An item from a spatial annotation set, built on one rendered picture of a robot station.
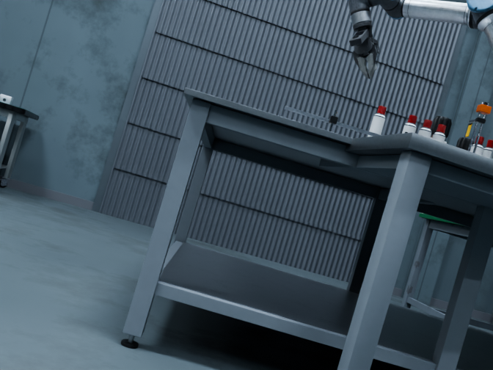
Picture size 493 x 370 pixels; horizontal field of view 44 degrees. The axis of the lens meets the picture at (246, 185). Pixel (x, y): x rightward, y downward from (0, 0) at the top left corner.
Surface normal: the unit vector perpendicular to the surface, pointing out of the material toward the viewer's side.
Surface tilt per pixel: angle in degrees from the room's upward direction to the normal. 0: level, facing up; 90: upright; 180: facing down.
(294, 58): 90
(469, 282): 90
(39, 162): 90
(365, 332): 90
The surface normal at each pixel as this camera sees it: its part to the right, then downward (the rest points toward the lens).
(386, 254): 0.18, 0.04
